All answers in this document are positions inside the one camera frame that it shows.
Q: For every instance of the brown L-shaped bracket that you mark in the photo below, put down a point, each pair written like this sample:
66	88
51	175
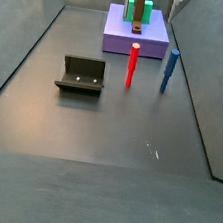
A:
137	16

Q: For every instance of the red cylindrical peg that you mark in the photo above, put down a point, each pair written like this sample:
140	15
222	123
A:
132	63

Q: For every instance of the purple base block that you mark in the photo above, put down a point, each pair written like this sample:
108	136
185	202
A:
118	36

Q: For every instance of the green block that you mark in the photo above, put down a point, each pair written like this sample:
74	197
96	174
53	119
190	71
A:
146	16

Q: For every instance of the black angled bracket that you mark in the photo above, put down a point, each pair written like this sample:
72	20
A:
82	73

